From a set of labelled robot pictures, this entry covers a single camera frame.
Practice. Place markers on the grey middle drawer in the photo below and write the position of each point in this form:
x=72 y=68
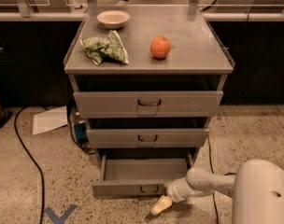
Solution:
x=147 y=132

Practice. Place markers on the orange fruit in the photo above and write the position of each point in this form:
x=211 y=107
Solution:
x=160 y=47

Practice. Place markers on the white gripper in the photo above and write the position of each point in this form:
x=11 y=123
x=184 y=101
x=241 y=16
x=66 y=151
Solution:
x=174 y=191

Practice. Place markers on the grey bottom drawer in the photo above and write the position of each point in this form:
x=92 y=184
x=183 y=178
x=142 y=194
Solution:
x=139 y=177

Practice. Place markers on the blue power box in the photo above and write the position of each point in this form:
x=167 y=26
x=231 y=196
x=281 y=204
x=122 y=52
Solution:
x=80 y=132

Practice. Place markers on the white paper bowl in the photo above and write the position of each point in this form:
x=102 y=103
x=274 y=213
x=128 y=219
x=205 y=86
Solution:
x=113 y=19

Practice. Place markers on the green chip bag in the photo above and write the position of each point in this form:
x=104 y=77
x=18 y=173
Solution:
x=99 y=48

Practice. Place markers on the grey top drawer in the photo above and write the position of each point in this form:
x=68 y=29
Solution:
x=147 y=104

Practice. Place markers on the white paper sheet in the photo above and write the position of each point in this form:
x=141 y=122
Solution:
x=50 y=120

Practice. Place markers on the grey drawer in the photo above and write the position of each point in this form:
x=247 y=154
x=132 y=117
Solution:
x=139 y=177
x=147 y=132
x=147 y=104

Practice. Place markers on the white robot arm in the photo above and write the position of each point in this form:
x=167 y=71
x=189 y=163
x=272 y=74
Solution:
x=257 y=190

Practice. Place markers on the grey metal drawer cabinet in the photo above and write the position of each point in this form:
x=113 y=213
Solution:
x=196 y=62

